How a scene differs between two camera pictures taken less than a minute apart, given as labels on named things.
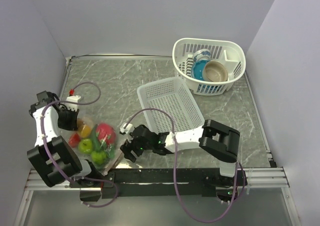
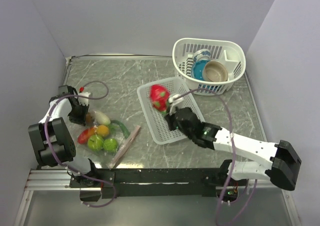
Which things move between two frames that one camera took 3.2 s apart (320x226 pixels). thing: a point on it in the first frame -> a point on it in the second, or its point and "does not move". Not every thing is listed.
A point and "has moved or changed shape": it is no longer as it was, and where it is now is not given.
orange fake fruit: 84,128 -> 102,129
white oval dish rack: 208,67 does not move
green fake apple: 85,145 -> 95,142
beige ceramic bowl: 214,71 does not move
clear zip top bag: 100,143 has moved or changed shape
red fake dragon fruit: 106,132 -> 159,95
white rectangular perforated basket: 172,96 does not move
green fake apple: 98,157 -> 111,145
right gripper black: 127,147 -> 169,118
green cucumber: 109,149 -> 113,124
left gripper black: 72,125 -> 81,120
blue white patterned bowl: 204,54 does not move
